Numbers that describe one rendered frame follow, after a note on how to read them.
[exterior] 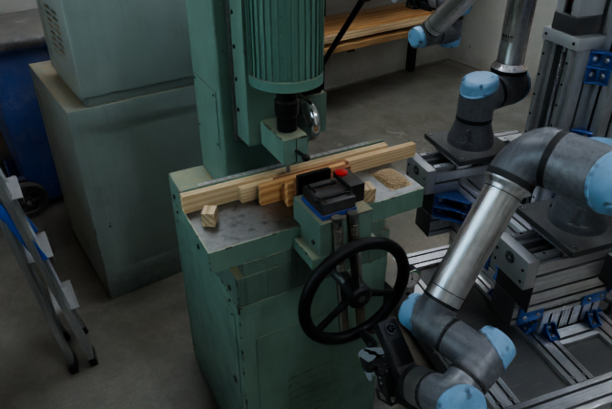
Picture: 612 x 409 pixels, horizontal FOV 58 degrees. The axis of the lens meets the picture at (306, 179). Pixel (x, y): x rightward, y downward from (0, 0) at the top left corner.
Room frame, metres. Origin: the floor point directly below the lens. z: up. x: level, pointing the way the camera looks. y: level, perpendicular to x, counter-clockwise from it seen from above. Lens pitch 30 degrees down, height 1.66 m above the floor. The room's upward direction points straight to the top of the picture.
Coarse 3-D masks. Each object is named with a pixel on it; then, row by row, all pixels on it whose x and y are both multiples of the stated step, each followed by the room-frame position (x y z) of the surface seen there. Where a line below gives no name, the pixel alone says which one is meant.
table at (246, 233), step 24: (384, 168) 1.35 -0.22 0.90; (384, 192) 1.22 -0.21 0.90; (408, 192) 1.22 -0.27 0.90; (192, 216) 1.11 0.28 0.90; (240, 216) 1.11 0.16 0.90; (264, 216) 1.11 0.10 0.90; (288, 216) 1.11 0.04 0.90; (384, 216) 1.19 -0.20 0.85; (192, 240) 1.08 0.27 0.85; (216, 240) 1.01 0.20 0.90; (240, 240) 1.01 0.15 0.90; (264, 240) 1.03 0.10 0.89; (288, 240) 1.06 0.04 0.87; (216, 264) 0.97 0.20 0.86; (240, 264) 1.00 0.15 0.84; (312, 264) 0.98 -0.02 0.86
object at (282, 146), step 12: (264, 120) 1.30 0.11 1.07; (276, 120) 1.30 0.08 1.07; (264, 132) 1.28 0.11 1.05; (276, 132) 1.23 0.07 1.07; (300, 132) 1.23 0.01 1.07; (264, 144) 1.28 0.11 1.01; (276, 144) 1.22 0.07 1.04; (288, 144) 1.19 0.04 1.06; (300, 144) 1.20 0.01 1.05; (276, 156) 1.22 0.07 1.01; (288, 156) 1.19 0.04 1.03; (300, 156) 1.20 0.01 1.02
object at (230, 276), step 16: (176, 176) 1.48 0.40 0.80; (192, 176) 1.48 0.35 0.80; (208, 176) 1.48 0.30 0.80; (176, 192) 1.43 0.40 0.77; (368, 256) 1.17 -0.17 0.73; (224, 272) 1.07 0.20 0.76; (272, 272) 1.04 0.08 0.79; (288, 272) 1.06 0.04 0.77; (304, 272) 1.08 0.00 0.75; (240, 288) 1.00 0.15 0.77; (256, 288) 1.02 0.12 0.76; (272, 288) 1.04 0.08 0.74; (288, 288) 1.06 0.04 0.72; (240, 304) 1.00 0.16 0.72
